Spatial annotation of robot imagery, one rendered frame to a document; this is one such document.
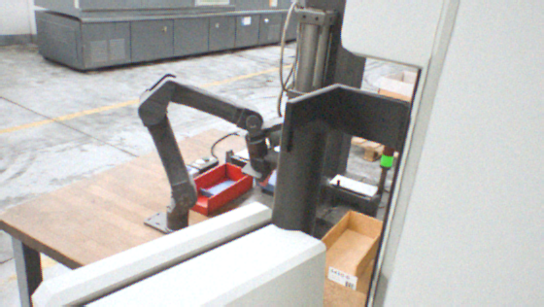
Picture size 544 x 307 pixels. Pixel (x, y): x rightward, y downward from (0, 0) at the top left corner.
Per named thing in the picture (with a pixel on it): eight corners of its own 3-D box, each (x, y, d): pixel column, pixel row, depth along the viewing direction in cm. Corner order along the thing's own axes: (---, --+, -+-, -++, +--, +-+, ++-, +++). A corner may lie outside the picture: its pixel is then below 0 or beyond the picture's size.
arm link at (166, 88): (261, 105, 125) (151, 63, 113) (268, 116, 117) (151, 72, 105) (244, 144, 128) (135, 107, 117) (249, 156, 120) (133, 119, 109)
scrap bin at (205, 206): (177, 204, 143) (177, 187, 140) (224, 177, 163) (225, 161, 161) (207, 217, 137) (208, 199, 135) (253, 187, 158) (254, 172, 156)
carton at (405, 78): (391, 111, 532) (401, 68, 512) (443, 125, 500) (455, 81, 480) (364, 122, 482) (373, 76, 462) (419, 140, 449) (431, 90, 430)
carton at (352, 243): (309, 272, 119) (313, 247, 116) (345, 231, 140) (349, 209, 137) (355, 292, 114) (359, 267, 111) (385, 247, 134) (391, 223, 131)
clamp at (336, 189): (323, 205, 152) (326, 178, 148) (326, 201, 155) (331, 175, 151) (364, 221, 146) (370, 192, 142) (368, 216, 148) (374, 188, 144)
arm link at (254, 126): (288, 135, 131) (280, 96, 125) (295, 147, 123) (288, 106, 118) (249, 146, 129) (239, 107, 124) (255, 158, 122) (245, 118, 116)
